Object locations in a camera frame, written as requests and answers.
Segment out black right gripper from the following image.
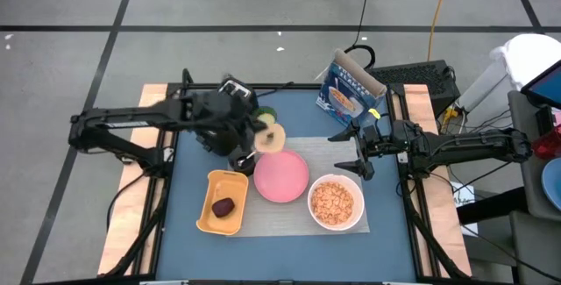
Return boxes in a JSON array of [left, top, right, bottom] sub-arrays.
[[327, 120, 395, 182]]

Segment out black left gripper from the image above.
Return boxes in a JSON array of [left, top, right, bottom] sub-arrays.
[[188, 89, 275, 154]]

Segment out toasted bagel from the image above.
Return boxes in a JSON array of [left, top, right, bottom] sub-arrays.
[[253, 122, 287, 154]]

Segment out spoon with orange handle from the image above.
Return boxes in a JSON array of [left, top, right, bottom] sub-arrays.
[[238, 151, 258, 167]]

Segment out blue cereal box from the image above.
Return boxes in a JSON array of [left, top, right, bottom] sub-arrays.
[[315, 47, 389, 128]]

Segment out dark red plum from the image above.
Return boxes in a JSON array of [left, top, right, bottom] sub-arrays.
[[211, 196, 236, 218]]

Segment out green glass cup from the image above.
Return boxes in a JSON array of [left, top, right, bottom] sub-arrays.
[[252, 106, 278, 126]]

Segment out black mesh utensil cup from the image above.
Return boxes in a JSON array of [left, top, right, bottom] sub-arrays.
[[230, 149, 258, 177]]

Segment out pink plate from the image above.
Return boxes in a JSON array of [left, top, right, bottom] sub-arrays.
[[252, 148, 310, 203]]

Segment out white bowl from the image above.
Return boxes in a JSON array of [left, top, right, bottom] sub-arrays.
[[307, 173, 366, 232]]

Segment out black and silver toaster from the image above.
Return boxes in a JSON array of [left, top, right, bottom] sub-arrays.
[[192, 77, 259, 157]]

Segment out yellow plastic bin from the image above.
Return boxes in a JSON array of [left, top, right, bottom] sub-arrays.
[[195, 169, 250, 237]]

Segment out grey woven placemat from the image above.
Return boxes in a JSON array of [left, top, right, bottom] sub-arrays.
[[227, 135, 371, 238]]

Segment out black computer case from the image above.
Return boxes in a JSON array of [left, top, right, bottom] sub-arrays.
[[366, 60, 461, 118]]

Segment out white paper sheet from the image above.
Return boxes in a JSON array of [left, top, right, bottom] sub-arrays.
[[451, 182, 479, 236]]

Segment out grey waste bin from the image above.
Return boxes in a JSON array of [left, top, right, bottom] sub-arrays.
[[455, 59, 522, 139]]

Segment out grey side cabinet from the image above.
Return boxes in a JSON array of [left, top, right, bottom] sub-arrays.
[[508, 90, 561, 221]]

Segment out red object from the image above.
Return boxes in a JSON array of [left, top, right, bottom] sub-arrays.
[[530, 129, 561, 160]]

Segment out white cloth bag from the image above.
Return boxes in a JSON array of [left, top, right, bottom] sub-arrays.
[[490, 33, 561, 91]]

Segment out blue dish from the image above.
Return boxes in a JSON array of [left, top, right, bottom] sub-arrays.
[[541, 157, 561, 211]]

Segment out black tablet screen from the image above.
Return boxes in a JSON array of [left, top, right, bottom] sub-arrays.
[[520, 60, 561, 110]]

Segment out black toaster power cable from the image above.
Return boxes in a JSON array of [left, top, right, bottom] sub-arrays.
[[253, 81, 294, 102]]

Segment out black metal table frame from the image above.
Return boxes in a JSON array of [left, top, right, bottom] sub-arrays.
[[104, 68, 465, 285]]

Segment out black coiled floor cable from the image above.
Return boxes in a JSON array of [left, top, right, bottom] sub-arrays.
[[341, 0, 377, 74]]

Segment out yellow floor cable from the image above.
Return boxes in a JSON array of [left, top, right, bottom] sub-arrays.
[[427, 0, 455, 62]]

